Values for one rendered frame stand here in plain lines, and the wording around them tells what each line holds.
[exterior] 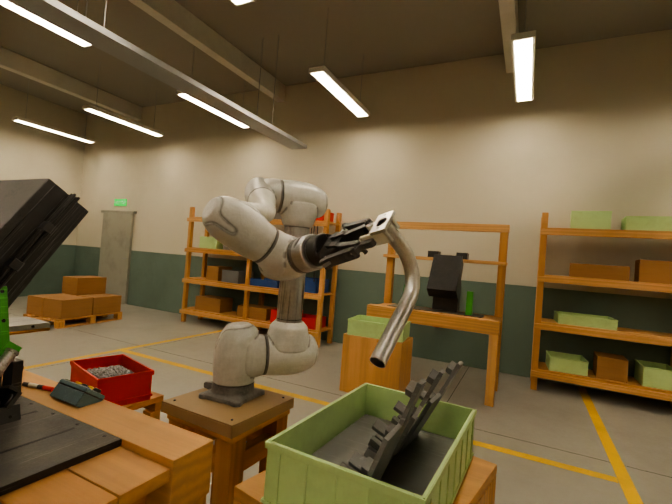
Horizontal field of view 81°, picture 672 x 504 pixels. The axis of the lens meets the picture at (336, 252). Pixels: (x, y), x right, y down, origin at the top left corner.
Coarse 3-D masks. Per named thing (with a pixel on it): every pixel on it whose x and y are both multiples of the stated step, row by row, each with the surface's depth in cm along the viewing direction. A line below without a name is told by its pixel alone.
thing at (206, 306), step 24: (192, 216) 751; (336, 216) 662; (192, 240) 755; (216, 240) 726; (240, 288) 685; (264, 288) 668; (312, 288) 629; (192, 312) 732; (216, 312) 722; (240, 312) 695; (264, 312) 677
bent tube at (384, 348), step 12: (384, 216) 77; (372, 228) 77; (384, 228) 74; (396, 228) 78; (396, 240) 77; (396, 252) 80; (408, 252) 79; (408, 264) 79; (408, 276) 79; (408, 288) 78; (408, 300) 76; (396, 312) 74; (408, 312) 75; (396, 324) 72; (384, 336) 71; (396, 336) 71; (384, 348) 69; (372, 360) 70; (384, 360) 68
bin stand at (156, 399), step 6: (150, 396) 164; (156, 396) 165; (162, 396) 166; (138, 402) 157; (144, 402) 159; (150, 402) 161; (156, 402) 164; (132, 408) 154; (138, 408) 156; (150, 408) 164; (156, 408) 164; (150, 414) 162; (156, 414) 165
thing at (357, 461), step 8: (376, 424) 101; (384, 424) 101; (392, 424) 98; (384, 432) 100; (352, 456) 96; (360, 456) 96; (368, 456) 93; (352, 464) 95; (360, 464) 94; (368, 464) 92; (360, 472) 94
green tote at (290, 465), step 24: (336, 408) 131; (360, 408) 148; (384, 408) 148; (456, 408) 135; (288, 432) 107; (312, 432) 118; (336, 432) 132; (432, 432) 139; (456, 432) 135; (288, 456) 96; (312, 456) 94; (456, 456) 106; (288, 480) 96; (312, 480) 93; (336, 480) 89; (360, 480) 87; (432, 480) 87; (456, 480) 110
